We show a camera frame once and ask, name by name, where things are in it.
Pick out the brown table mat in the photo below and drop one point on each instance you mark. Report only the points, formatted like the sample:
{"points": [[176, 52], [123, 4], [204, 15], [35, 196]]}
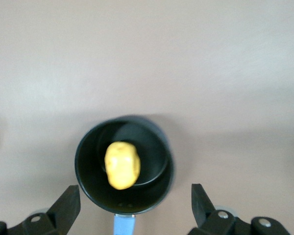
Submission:
{"points": [[147, 49]]}

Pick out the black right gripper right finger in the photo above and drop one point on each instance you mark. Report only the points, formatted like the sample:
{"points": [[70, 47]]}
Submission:
{"points": [[203, 210]]}

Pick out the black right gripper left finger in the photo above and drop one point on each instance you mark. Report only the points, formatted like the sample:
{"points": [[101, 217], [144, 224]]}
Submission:
{"points": [[61, 210]]}

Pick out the yellow potato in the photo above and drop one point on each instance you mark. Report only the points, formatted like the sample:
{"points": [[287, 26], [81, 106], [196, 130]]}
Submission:
{"points": [[122, 166]]}

